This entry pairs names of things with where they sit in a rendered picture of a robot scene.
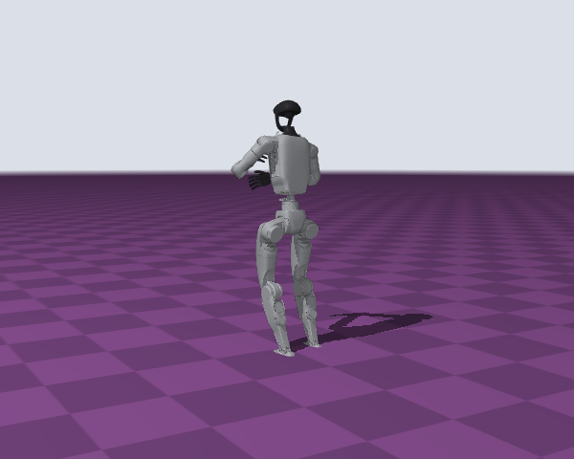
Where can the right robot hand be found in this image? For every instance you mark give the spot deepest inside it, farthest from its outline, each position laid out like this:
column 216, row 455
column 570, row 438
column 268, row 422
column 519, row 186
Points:
column 263, row 177

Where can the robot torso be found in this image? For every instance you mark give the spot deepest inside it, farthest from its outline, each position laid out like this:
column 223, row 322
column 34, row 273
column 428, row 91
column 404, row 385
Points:
column 289, row 166

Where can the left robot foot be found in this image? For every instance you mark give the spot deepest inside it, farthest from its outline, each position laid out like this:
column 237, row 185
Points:
column 289, row 354

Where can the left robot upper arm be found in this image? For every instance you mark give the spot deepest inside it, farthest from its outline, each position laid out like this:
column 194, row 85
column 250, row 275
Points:
column 263, row 145

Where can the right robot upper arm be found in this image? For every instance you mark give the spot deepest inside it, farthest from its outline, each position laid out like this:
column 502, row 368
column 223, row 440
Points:
column 314, row 165

